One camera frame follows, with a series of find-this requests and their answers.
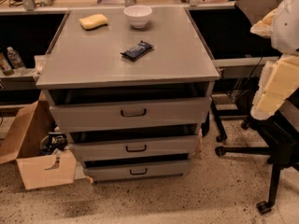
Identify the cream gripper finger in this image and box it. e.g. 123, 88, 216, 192
250, 55, 299, 120
250, 9, 277, 37

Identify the grey drawer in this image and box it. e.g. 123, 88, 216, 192
50, 97, 210, 133
71, 135, 199, 161
83, 160, 191, 181

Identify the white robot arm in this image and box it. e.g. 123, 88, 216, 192
250, 0, 299, 120

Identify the grey top drawer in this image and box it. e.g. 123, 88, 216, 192
50, 97, 210, 133

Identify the grey drawer cabinet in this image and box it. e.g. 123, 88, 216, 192
37, 7, 219, 170

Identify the grey bottom drawer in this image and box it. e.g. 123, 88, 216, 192
83, 160, 191, 181

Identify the black office chair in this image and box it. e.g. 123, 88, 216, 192
215, 89, 299, 215

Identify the white bowl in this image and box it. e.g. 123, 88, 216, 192
123, 5, 152, 28

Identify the dark blue snack packet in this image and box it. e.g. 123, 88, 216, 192
121, 41, 153, 62

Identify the yellow sponge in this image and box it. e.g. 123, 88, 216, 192
79, 14, 108, 30

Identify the dark packaging in box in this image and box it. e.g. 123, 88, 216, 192
40, 133, 67, 155

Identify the clear water bottle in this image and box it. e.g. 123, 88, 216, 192
7, 47, 27, 76

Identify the cardboard box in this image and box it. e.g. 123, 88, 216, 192
0, 96, 76, 189

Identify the green labelled bottle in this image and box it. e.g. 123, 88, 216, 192
0, 53, 14, 76

